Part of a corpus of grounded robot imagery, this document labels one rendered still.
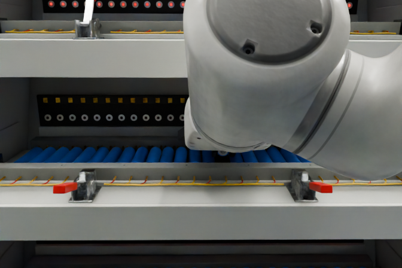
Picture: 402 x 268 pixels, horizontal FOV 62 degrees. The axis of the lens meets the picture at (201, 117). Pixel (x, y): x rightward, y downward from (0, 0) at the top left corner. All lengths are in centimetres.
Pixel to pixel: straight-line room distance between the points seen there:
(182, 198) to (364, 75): 27
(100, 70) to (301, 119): 29
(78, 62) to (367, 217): 39
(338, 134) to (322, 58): 5
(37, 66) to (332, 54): 36
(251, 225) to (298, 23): 29
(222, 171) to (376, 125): 28
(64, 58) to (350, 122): 34
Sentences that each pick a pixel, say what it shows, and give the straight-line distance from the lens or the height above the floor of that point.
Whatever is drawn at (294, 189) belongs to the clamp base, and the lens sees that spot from 44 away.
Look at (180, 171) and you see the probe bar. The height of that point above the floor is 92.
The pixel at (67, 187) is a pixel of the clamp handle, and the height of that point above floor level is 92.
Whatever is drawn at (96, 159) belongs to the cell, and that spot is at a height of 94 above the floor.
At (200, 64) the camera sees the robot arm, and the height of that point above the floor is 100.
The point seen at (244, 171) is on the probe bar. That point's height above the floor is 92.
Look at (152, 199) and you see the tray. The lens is 42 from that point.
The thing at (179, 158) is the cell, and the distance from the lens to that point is 48.
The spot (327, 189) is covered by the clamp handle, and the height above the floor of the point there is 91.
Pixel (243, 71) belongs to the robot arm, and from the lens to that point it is 16.
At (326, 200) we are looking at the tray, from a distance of 44.
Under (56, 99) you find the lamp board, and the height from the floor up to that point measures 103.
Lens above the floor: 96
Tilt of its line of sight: 4 degrees up
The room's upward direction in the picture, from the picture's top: straight up
